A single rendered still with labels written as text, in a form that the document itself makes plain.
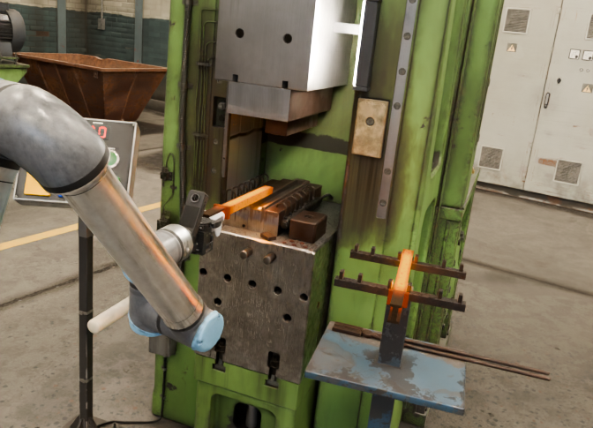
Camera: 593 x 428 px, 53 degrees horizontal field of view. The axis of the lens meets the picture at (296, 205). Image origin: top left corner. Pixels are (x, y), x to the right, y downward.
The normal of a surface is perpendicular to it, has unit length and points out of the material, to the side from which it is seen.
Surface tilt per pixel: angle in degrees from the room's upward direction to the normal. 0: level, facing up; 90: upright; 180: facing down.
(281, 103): 90
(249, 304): 90
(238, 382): 90
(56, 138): 70
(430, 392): 0
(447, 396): 0
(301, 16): 90
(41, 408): 0
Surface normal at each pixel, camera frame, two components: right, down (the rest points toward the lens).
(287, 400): -0.35, 0.23
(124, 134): 0.11, -0.22
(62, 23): 0.84, 0.23
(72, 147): 0.58, -0.03
